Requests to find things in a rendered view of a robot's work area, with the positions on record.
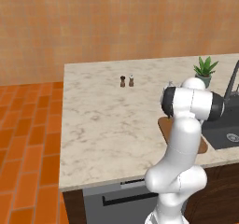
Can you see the dark grey tap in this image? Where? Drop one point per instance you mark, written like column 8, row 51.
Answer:
column 231, row 81

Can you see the grey dishwasher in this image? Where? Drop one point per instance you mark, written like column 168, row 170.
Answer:
column 121, row 202

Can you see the dark grey sink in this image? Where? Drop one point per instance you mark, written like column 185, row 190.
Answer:
column 222, row 129

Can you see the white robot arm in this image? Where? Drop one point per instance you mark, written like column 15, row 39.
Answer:
column 182, row 159

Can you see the dark wooden cupboard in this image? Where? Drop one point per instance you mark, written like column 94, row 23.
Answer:
column 217, row 196

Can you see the brown wooden cutting board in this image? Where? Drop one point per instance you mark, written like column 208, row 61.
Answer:
column 165, row 126

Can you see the green potted plant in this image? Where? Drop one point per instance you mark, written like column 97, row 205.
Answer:
column 205, row 70

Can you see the brown pepper mill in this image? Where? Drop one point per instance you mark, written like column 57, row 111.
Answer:
column 123, row 81

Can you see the brown salt shaker white top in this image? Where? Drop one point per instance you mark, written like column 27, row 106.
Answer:
column 131, row 81

